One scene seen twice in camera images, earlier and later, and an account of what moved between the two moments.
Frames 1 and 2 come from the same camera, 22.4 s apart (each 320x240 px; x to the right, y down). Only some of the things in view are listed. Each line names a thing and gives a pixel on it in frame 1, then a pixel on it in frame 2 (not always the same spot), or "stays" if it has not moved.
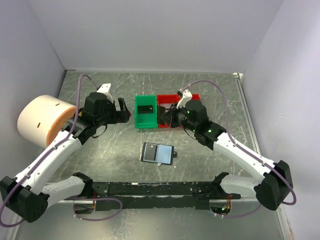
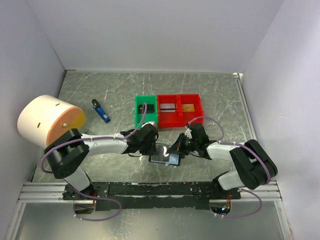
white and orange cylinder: (40, 116) stays
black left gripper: (121, 116) → (152, 150)
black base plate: (120, 195) stays
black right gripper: (170, 115) → (177, 147)
